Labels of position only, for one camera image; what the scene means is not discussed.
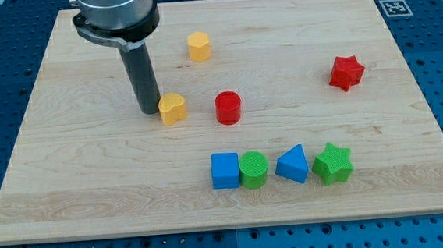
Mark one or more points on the red cylinder block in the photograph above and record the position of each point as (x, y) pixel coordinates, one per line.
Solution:
(228, 107)

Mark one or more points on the blue cube block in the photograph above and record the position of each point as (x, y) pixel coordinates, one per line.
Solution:
(225, 170)

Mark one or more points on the blue triangle block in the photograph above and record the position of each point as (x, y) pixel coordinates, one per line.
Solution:
(293, 165)

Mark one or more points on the yellow heart block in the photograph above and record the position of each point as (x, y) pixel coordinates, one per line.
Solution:
(172, 108)

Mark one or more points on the white fiducial marker tag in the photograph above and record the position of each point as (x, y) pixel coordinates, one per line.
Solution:
(395, 8)

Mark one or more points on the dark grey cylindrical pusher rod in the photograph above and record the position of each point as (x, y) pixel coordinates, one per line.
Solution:
(142, 78)

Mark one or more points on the red star block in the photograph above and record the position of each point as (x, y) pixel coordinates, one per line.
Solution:
(346, 72)

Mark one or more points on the green star block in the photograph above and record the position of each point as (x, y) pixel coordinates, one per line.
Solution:
(333, 164)

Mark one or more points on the black wrist flange clamp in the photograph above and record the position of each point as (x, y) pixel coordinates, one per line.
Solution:
(125, 39)

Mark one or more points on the green cylinder block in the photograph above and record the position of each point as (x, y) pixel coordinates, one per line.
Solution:
(253, 167)

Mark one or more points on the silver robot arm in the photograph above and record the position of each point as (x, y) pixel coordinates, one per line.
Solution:
(125, 25)

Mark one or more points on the light wooden board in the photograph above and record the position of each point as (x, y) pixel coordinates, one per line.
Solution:
(88, 164)

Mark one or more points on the yellow hexagon block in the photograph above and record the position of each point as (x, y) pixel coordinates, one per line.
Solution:
(199, 46)

